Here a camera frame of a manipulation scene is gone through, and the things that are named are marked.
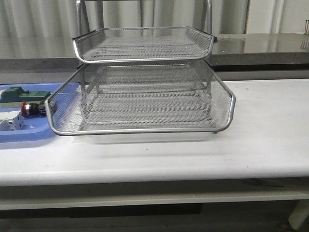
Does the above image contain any dark granite counter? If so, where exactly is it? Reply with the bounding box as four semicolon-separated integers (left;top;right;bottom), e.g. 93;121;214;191
0;33;309;72

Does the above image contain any blue plastic tray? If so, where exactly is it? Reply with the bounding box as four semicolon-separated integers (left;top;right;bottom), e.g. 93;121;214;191
0;83;62;143

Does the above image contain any white table leg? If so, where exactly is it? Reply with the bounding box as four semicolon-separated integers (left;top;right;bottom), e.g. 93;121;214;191
288;200;309;230

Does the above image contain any silver wire rack frame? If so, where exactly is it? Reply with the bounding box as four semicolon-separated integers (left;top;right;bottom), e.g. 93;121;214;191
76;0;219;135

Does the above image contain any green terminal block component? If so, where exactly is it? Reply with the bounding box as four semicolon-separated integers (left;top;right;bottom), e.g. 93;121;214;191
0;87;51;108

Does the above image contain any red emergency stop button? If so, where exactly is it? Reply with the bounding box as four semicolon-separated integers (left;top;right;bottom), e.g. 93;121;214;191
21;101;47;117

